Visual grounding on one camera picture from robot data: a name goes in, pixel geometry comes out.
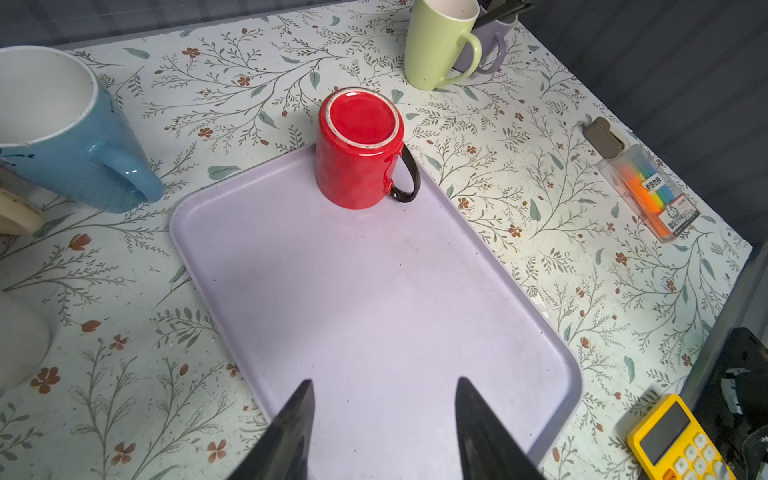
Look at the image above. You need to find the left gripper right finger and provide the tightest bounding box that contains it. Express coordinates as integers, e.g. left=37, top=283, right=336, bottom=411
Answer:
left=454, top=377, right=543, bottom=480

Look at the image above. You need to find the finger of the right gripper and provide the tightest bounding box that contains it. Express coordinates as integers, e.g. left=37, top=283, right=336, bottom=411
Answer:
left=474, top=0, right=534, bottom=28

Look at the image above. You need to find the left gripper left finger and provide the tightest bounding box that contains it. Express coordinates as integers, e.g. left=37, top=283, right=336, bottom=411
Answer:
left=228, top=379, right=315, bottom=480

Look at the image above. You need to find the lavender mug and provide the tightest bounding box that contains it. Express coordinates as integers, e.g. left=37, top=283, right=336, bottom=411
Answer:
left=453, top=14, right=517, bottom=75

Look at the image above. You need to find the green mug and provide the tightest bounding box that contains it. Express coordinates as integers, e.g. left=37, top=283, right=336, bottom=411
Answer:
left=404, top=0, right=482, bottom=91

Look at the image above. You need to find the red mug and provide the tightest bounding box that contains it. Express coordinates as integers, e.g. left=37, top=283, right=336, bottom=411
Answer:
left=315, top=87, right=421, bottom=210

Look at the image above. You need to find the white mug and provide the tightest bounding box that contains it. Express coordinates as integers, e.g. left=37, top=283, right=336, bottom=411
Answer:
left=0, top=292, right=51, bottom=393

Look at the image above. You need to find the beige speckled mug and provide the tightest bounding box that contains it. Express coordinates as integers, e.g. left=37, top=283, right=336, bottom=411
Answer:
left=0, top=189, right=44, bottom=236

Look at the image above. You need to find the blue mug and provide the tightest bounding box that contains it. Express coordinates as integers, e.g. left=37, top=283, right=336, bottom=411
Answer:
left=1, top=46, right=165, bottom=213

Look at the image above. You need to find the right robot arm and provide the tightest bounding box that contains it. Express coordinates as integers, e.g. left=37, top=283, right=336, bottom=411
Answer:
left=456, top=25, right=767, bottom=479

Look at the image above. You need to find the lavender tray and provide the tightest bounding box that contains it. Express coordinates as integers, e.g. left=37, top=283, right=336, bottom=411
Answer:
left=170, top=146, right=583, bottom=479

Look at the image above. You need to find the yellow calculator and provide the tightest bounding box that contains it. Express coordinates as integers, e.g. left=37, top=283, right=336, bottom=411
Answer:
left=627, top=394, right=735, bottom=480

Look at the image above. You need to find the highlighter pen pack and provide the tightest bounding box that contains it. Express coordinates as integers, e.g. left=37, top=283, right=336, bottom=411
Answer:
left=583, top=117, right=700, bottom=242

